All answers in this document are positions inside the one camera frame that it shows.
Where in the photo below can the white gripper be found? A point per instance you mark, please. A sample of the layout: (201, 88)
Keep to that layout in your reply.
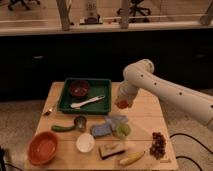
(129, 98)

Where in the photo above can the orange red apple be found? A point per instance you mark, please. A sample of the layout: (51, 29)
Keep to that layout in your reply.
(122, 104)

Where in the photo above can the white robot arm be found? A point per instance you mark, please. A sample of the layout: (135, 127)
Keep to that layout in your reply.
(139, 75)

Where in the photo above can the small metal cup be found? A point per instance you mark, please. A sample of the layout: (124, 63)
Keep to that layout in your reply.
(80, 123)

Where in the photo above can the white paper cup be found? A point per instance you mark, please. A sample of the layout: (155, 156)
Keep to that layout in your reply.
(85, 143)

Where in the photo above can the blue grey cloth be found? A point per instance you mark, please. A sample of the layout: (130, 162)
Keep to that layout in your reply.
(115, 123)

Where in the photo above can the green plastic tray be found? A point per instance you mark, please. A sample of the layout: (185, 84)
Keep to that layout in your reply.
(96, 87)

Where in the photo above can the blue sponge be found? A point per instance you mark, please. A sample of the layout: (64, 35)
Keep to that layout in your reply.
(100, 130)

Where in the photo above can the dark red bowl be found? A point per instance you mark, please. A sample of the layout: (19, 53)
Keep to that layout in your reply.
(79, 88)

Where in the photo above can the white plastic spoon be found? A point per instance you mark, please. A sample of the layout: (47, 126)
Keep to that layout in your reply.
(91, 100)

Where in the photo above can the bunch of dark grapes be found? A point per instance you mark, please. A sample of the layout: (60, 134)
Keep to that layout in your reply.
(158, 145)

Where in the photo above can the yellow banana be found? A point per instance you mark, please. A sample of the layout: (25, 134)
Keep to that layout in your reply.
(131, 158)

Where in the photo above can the green cucumber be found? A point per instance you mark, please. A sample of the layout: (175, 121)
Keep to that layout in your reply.
(57, 128)

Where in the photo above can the black office chair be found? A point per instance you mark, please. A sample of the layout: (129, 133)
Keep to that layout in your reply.
(13, 2)
(136, 8)

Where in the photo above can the orange plastic bowl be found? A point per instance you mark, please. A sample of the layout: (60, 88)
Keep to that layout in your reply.
(42, 148)

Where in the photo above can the black office chair left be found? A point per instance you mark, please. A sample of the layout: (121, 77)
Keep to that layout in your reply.
(13, 2)

